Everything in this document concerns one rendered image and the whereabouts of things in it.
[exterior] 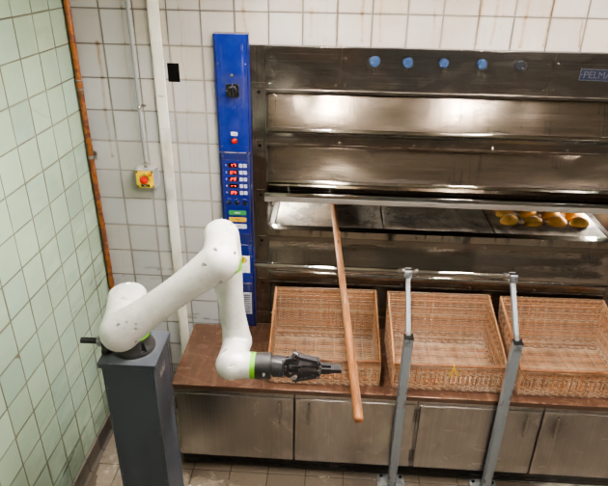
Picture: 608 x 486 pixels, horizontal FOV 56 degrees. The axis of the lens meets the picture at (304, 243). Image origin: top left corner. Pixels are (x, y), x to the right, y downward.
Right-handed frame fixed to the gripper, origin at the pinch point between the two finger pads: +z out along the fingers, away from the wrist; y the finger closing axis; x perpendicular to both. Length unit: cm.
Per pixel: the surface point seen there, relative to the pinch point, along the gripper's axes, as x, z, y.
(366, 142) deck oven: -113, 15, -47
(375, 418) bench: -59, 25, 77
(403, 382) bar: -53, 35, 49
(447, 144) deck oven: -113, 53, -47
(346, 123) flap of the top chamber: -112, 5, -56
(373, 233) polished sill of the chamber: -113, 22, 2
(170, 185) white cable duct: -113, -83, -21
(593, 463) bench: -57, 135, 99
